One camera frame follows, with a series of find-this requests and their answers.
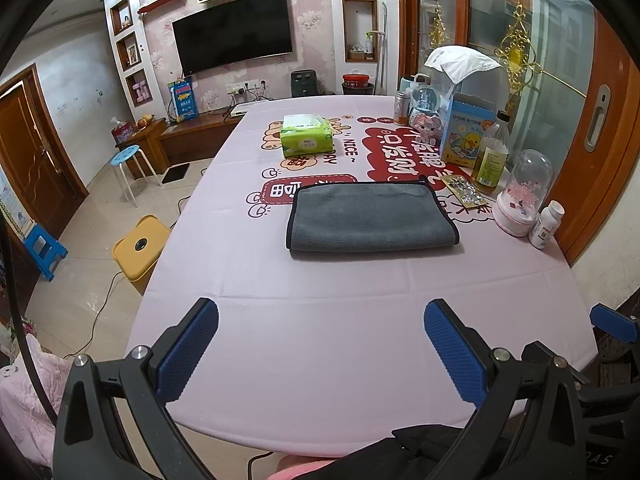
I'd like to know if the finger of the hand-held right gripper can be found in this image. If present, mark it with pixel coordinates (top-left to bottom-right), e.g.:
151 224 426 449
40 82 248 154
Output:
589 303 640 345

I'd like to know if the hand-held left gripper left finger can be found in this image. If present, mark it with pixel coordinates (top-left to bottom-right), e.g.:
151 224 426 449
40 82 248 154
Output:
52 297 221 480

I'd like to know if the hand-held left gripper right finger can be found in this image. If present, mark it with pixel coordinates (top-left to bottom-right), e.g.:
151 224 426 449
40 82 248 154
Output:
392 298 587 480

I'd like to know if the grey towel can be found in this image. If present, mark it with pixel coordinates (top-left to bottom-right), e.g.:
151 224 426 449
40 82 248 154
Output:
286 175 460 261

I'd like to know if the yellow plastic stool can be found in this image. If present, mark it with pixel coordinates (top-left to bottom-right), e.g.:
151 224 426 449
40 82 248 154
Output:
111 214 172 295

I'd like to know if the white pill bottle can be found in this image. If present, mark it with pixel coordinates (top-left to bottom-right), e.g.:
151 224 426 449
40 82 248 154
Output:
528 200 565 250

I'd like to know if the pink printed tablecloth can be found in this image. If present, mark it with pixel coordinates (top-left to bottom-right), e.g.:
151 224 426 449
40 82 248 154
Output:
125 94 599 461

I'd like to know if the glass dome with pink flowers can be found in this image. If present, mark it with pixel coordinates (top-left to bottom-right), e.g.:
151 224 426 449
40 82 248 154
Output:
492 148 555 239

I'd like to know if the pill blister pack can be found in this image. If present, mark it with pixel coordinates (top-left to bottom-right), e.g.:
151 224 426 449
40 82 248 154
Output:
440 174 489 209

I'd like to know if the pink quilt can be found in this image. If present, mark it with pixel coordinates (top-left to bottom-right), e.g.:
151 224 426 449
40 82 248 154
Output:
0 332 73 466

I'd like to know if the blue step stool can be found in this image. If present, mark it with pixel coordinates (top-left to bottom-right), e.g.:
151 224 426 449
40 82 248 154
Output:
23 224 69 281

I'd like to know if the black floor mat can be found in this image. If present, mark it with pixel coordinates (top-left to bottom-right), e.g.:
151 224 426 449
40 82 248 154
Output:
162 163 191 186

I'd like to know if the oil bottle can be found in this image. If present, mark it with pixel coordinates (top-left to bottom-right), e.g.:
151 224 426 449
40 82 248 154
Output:
470 109 511 190

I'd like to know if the blue round stool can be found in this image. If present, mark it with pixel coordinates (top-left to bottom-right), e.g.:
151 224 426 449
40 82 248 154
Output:
110 144 164 209

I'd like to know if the wooden television cabinet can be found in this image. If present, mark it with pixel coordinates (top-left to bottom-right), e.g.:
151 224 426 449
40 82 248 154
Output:
116 109 247 174

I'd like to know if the blue cardboard box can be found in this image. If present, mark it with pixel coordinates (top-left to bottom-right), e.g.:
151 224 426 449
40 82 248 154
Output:
439 92 496 169

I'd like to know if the red tissue bag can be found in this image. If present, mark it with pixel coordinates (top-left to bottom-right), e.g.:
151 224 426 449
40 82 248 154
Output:
110 117 139 147

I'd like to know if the pink snow globe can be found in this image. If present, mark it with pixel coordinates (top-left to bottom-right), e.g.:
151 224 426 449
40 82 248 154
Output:
408 84 449 141

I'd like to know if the green tissue pack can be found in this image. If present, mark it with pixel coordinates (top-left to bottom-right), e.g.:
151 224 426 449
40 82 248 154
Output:
279 113 337 159

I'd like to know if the brown wooden door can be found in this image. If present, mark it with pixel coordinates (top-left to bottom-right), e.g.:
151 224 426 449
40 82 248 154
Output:
0 63 90 242

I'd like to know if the white set-top box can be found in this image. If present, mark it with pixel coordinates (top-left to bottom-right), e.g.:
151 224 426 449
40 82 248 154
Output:
228 101 271 119

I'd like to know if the blue detergent box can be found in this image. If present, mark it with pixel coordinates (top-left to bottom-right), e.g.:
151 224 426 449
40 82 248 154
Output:
167 78 199 121

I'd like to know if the orange tin can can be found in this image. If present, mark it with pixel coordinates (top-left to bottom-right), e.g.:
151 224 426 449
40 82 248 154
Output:
392 90 414 126

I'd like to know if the red pot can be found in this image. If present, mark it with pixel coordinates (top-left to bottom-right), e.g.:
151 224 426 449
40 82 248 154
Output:
342 72 375 96

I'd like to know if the black air fryer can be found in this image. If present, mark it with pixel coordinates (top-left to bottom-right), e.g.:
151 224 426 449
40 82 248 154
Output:
290 69 321 99

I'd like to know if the large golden door ornament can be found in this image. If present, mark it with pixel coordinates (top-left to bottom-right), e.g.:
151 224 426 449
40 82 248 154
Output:
493 2 544 92

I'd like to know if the white cloth cover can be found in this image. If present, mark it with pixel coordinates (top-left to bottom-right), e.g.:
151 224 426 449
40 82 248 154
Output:
424 44 504 86

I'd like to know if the small golden door ornament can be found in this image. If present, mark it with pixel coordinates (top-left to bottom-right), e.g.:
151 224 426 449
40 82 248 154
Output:
429 7 446 52

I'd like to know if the thin black floor cable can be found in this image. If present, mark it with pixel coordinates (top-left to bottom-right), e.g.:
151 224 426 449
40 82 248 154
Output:
60 195 188 361

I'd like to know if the thick black cable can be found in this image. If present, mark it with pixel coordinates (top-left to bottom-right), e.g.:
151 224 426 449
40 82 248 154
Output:
0 217 58 413

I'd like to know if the silver door handle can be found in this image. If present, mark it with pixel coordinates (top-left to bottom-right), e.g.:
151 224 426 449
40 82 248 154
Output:
583 84 612 152

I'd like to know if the mop handle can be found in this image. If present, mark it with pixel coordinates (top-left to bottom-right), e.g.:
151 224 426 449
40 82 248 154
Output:
374 2 390 89

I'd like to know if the black wall television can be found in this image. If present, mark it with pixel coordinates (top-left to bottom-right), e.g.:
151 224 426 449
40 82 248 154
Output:
172 0 294 75

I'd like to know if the red wall shelf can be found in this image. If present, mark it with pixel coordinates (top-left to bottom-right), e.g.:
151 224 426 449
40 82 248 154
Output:
137 0 190 15

